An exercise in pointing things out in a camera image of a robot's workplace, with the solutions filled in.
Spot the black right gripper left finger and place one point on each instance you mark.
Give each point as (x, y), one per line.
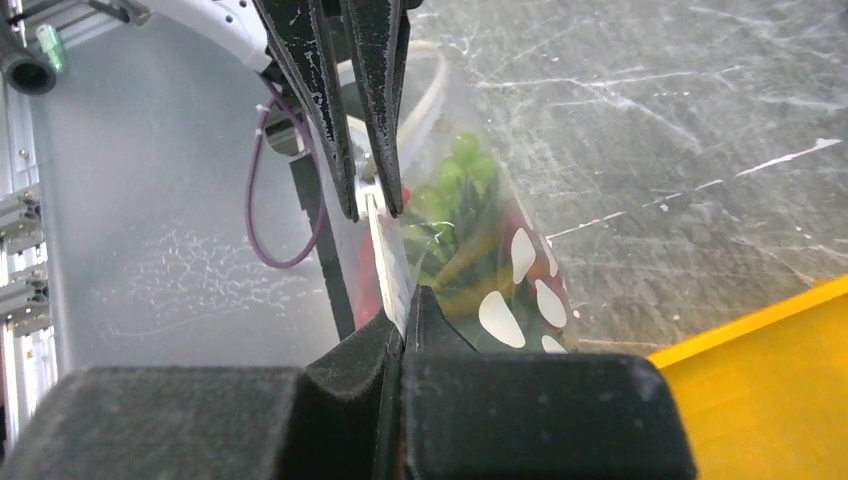
(315, 422)

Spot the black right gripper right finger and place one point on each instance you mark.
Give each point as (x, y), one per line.
(474, 415)

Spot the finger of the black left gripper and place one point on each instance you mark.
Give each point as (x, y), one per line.
(378, 32)
(301, 44)

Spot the orange toy pineapple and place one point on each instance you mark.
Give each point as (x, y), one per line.
(468, 257)

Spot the clear zip top bag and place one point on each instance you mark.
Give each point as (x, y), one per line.
(436, 106)

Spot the green toy grape bunch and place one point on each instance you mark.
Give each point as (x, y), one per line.
(466, 172)

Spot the yellow plastic tray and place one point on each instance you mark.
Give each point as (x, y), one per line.
(765, 396)

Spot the red toy chili pepper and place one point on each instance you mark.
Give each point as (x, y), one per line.
(383, 279)

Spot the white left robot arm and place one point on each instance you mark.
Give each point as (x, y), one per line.
(234, 25)

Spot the aluminium frame rail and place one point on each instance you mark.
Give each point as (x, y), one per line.
(28, 356)

